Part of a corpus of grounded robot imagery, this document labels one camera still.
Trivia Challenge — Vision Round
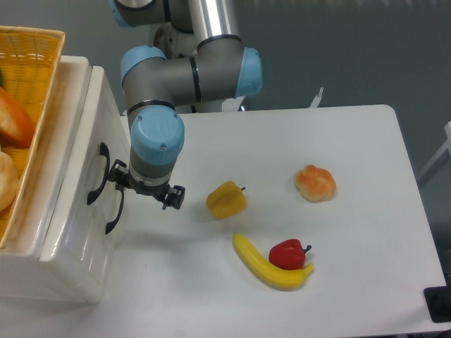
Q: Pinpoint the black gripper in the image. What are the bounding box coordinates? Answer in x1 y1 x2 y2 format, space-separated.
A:
107 159 185 210

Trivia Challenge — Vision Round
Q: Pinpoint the white top drawer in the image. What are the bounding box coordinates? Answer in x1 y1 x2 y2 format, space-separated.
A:
39 66 130 287

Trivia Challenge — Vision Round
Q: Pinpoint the white drawer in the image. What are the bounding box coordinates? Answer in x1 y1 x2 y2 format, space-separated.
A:
39 66 130 287
79 186 124 303

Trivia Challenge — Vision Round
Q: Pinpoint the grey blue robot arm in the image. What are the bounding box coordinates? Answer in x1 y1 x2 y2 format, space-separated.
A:
110 1 263 208

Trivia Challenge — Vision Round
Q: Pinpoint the white bottom drawer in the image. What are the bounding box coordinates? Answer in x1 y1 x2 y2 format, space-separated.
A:
79 186 124 303

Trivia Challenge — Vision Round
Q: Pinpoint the white drawer cabinet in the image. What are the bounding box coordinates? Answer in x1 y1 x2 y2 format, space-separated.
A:
0 55 106 304

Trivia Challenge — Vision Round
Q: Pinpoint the yellow bell pepper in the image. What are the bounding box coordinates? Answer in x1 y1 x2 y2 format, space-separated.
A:
206 181 247 219

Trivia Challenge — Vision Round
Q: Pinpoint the orange bread piece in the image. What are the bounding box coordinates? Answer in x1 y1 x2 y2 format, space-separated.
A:
1 88 35 148

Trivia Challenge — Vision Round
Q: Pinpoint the red bell pepper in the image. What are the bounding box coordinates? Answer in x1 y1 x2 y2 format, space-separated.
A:
268 239 312 270

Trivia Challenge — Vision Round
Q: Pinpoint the orange bread roll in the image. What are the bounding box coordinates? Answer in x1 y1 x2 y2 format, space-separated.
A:
294 165 337 203

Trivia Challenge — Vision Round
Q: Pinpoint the yellow banana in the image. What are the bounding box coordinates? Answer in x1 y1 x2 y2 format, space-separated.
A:
232 232 314 291

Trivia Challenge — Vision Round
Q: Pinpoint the yellow wicker basket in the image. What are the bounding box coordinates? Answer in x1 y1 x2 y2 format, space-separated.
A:
1 25 66 249

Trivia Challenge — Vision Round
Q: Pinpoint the black device at edge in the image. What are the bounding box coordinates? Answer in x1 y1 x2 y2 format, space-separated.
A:
424 286 450 323

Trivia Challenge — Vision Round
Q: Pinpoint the white frame at right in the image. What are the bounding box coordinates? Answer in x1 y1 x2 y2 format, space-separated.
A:
416 122 450 189

